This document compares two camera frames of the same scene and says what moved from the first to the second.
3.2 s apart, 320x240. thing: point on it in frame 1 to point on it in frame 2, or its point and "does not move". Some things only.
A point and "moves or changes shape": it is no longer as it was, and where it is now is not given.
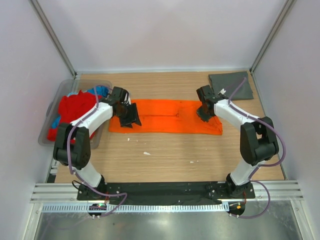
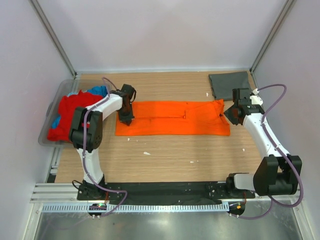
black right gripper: (204, 117) to (228, 113)
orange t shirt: (169, 116) moves or changes shape
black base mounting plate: (165, 193) does not move
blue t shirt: (102, 91) does not move
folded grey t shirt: (227, 83) does not move
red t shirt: (72, 106) does not move
